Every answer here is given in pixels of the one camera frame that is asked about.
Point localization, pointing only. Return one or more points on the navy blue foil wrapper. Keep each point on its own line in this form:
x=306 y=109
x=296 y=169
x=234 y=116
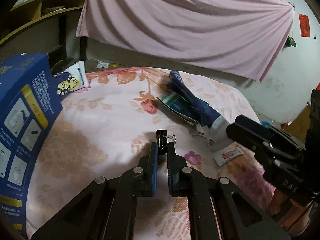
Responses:
x=212 y=122

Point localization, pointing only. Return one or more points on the green cap on wall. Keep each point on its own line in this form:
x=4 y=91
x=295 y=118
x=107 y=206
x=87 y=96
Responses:
x=290 y=42

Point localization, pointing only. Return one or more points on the pink sheet hung on wall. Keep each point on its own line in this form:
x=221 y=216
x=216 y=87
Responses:
x=240 y=37

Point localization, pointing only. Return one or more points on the navy yellow snack bag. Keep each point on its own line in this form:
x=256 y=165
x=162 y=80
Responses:
x=72 y=79

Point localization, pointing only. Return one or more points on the blue cardboard box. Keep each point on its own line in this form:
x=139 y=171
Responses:
x=29 y=107

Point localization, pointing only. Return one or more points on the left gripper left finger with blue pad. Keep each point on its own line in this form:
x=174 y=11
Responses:
x=105 y=209

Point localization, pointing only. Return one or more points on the black binder clip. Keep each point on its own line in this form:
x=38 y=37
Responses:
x=164 y=141

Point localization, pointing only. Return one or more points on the floral pink quilt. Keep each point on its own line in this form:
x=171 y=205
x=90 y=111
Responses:
x=104 y=129

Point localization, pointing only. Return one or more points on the red paper wall poster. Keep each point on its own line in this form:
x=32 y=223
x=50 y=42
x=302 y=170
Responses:
x=304 y=25

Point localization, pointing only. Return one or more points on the white red box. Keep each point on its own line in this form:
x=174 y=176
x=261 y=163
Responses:
x=223 y=156

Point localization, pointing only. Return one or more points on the white paper scrap on floor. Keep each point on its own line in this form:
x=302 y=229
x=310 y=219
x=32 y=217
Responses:
x=102 y=64

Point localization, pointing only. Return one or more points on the blue plastic basin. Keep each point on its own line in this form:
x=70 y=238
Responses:
x=266 y=123

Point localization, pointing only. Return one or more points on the wooden shelf desk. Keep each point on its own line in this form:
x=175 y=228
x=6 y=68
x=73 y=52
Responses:
x=32 y=12

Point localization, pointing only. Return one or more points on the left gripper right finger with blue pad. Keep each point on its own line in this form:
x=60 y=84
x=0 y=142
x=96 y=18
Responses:
x=218 y=209

